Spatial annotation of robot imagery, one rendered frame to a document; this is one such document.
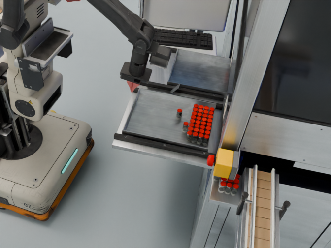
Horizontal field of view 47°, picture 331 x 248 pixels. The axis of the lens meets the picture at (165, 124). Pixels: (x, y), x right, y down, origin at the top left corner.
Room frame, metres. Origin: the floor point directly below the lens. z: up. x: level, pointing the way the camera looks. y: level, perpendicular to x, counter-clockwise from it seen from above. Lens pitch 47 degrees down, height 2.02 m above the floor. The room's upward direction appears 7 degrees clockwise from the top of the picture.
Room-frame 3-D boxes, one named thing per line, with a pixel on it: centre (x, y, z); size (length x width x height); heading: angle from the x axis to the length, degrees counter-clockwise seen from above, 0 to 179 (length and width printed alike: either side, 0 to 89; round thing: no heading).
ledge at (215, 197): (0.80, -0.26, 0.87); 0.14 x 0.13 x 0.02; 84
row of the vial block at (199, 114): (1.08, -0.13, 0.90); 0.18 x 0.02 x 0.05; 173
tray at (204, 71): (1.42, -0.17, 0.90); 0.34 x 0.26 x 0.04; 84
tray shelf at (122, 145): (1.26, -0.08, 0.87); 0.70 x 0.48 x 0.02; 174
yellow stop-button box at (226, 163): (0.82, -0.22, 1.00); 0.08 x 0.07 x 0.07; 84
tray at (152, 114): (1.09, -0.02, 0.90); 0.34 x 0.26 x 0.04; 83
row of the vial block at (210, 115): (1.07, -0.17, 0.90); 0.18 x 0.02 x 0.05; 173
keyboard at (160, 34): (1.80, 0.00, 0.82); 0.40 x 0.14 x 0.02; 92
